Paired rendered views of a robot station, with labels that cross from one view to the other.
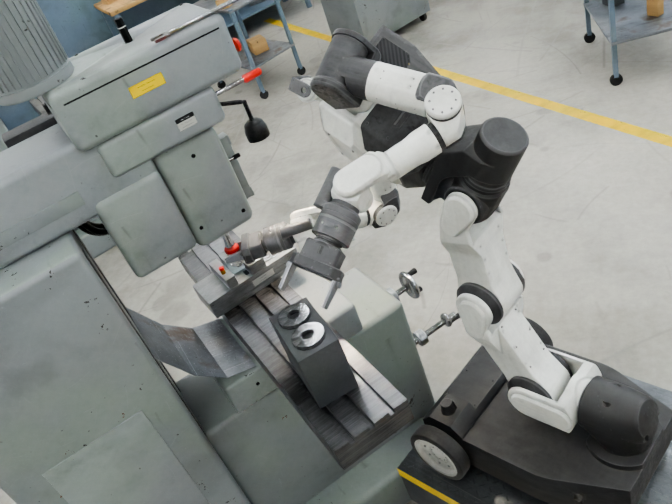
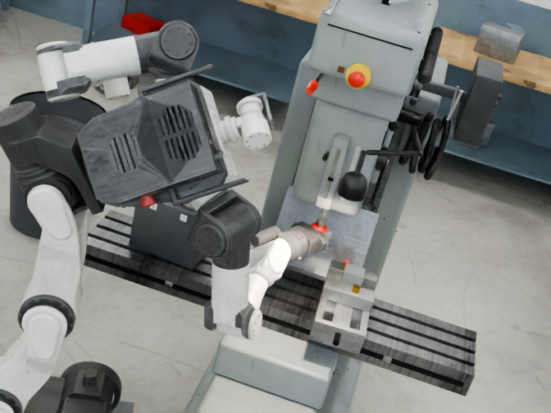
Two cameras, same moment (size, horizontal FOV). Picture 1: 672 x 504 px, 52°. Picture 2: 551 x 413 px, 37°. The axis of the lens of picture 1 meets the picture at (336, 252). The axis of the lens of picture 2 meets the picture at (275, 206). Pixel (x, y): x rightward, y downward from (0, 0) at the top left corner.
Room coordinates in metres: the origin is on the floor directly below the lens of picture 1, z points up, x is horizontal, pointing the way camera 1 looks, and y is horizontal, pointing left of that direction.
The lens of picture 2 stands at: (2.61, -1.70, 2.39)
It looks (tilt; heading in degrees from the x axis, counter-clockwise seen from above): 28 degrees down; 116
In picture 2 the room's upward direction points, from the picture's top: 15 degrees clockwise
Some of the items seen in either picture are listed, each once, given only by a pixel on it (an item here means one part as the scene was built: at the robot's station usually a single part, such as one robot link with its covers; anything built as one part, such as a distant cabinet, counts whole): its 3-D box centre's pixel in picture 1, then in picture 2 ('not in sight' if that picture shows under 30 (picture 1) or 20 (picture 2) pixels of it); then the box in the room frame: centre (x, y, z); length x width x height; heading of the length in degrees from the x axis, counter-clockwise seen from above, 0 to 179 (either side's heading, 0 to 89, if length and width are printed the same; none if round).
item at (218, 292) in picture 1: (245, 269); (346, 299); (1.94, 0.31, 1.02); 0.35 x 0.15 x 0.11; 111
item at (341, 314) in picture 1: (275, 333); (289, 329); (1.80, 0.29, 0.83); 0.50 x 0.35 x 0.12; 109
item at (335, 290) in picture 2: (247, 257); (348, 294); (1.95, 0.29, 1.06); 0.15 x 0.06 x 0.04; 21
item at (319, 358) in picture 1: (312, 349); (173, 222); (1.39, 0.16, 1.07); 0.22 x 0.12 x 0.20; 13
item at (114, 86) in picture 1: (137, 72); (377, 30); (1.80, 0.31, 1.81); 0.47 x 0.26 x 0.16; 109
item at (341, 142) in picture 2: (233, 167); (333, 171); (1.84, 0.19, 1.44); 0.04 x 0.04 x 0.21; 19
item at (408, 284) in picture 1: (401, 290); not in sight; (1.96, -0.18, 0.67); 0.16 x 0.12 x 0.12; 109
